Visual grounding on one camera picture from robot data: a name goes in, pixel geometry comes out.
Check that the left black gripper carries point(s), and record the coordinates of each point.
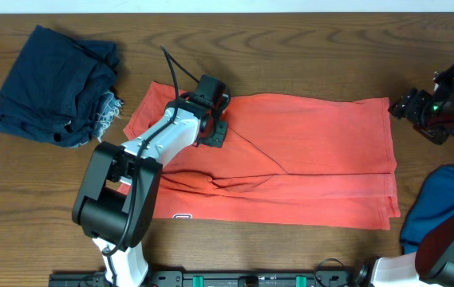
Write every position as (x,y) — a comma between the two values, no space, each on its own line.
(219,139)

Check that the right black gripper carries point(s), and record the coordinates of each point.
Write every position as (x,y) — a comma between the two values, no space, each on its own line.
(410,106)

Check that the red t-shirt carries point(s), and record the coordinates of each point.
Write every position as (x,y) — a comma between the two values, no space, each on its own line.
(290,160)

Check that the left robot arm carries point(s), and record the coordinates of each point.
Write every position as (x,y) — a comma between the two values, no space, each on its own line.
(117,197)

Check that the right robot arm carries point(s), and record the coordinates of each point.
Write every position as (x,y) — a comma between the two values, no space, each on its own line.
(427,236)

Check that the blue t-shirt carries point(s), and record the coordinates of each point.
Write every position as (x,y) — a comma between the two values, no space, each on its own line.
(434,204)

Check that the folded dark navy garment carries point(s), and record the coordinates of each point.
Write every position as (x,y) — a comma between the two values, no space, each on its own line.
(60,90)

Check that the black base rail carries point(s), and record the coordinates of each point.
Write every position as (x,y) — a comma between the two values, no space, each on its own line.
(336,278)

